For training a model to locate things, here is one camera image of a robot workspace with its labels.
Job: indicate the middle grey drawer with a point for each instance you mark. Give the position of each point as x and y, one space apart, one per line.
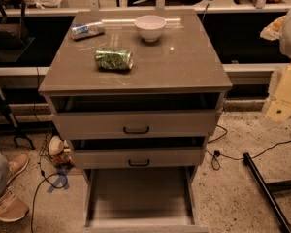
135 158

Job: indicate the blue silver soda can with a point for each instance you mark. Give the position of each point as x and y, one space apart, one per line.
87 30

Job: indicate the black metal floor stand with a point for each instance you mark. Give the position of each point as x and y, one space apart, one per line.
269 189

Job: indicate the white ceramic bowl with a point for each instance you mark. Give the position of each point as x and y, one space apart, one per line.
150 27

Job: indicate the top grey drawer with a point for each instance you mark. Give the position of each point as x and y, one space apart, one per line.
81 126

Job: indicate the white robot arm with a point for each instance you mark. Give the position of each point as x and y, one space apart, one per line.
285 39

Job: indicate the open bottom grey drawer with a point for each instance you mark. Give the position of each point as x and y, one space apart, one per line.
141 200

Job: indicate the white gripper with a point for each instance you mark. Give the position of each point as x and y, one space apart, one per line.
280 84

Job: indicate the small toy objects on floor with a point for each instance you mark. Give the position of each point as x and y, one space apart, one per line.
58 152

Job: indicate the tan sneaker far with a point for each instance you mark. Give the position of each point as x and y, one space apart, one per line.
17 166

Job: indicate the black tripod leg left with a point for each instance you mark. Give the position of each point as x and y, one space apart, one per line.
6 111

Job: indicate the grey three-drawer cabinet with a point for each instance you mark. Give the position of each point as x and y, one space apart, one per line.
179 72

